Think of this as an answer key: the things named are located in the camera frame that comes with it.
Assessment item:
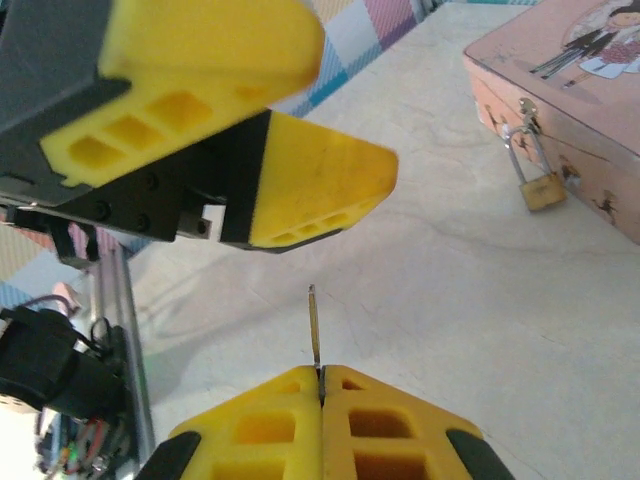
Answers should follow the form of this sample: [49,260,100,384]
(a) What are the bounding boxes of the small pink block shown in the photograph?
[52,281,85,316]

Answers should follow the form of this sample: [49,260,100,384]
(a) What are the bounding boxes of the long aluminium base rail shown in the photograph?
[93,244,157,454]

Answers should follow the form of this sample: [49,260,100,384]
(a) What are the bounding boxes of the small brass key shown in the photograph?
[308,283,325,401]

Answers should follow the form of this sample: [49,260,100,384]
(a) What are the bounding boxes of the small brass padlock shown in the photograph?
[503,123,569,214]

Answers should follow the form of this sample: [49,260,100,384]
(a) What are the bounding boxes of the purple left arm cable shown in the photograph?
[19,293,76,314]

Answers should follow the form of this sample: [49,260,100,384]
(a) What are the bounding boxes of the pink cartoon tin box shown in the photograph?
[462,0,640,246]

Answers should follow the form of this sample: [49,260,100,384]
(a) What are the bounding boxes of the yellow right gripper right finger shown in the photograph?
[322,363,516,480]

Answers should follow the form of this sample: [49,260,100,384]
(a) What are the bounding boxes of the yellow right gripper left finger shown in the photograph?
[134,364,324,480]

